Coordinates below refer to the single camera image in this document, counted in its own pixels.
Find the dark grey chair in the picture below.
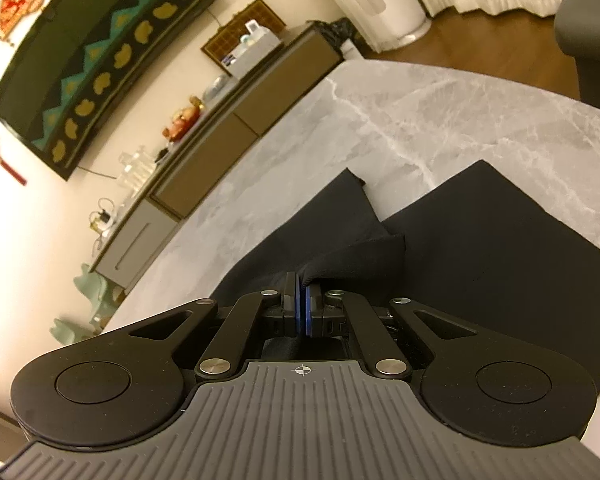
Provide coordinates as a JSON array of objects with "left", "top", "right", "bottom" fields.
[{"left": 554, "top": 0, "right": 600, "bottom": 116}]

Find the black garment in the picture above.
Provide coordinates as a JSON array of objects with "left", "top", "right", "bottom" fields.
[{"left": 205, "top": 160, "right": 600, "bottom": 397}]

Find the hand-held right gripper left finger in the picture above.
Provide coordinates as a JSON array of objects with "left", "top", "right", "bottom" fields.
[{"left": 125, "top": 272, "right": 303, "bottom": 380}]

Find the large green child chair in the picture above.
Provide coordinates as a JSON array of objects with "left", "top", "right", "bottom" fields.
[{"left": 74, "top": 261, "right": 128, "bottom": 312}]

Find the grey and brown television cabinet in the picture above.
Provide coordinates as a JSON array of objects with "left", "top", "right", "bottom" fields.
[{"left": 92, "top": 25, "right": 343, "bottom": 291}]

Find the small green child chair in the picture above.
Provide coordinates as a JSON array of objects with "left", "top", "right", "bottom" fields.
[{"left": 50, "top": 309, "right": 107, "bottom": 347}]

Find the white speckled storage box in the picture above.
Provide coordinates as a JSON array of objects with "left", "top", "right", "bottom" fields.
[{"left": 220, "top": 20, "right": 285, "bottom": 80}]

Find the black television cable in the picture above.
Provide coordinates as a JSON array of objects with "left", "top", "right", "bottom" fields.
[{"left": 76, "top": 164, "right": 119, "bottom": 181}]

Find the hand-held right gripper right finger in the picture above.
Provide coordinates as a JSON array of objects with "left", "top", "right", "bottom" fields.
[{"left": 305, "top": 284, "right": 482, "bottom": 382}]

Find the clear glass dish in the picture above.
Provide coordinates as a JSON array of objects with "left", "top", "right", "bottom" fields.
[{"left": 202, "top": 74, "right": 231, "bottom": 103}]

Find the red figurine ornament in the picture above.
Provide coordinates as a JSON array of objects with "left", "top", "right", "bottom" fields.
[{"left": 162, "top": 100, "right": 206, "bottom": 143}]

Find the wooden chessboard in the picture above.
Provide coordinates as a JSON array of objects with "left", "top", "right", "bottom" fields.
[{"left": 201, "top": 2, "right": 287, "bottom": 63}]

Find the white standing air conditioner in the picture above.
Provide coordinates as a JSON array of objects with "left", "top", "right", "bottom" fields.
[{"left": 300, "top": 0, "right": 430, "bottom": 53}]

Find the white cup tray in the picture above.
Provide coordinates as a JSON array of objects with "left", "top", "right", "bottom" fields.
[{"left": 122, "top": 170, "right": 157, "bottom": 197}]

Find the black trash bag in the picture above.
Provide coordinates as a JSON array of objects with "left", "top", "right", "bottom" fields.
[{"left": 307, "top": 17, "right": 356, "bottom": 56}]

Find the clear glass cup set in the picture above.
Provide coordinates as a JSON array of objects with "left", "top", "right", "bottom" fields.
[{"left": 115, "top": 145, "right": 156, "bottom": 191}]

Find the wall television with patterned cover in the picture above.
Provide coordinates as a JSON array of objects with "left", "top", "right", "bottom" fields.
[{"left": 0, "top": 0, "right": 226, "bottom": 181}]

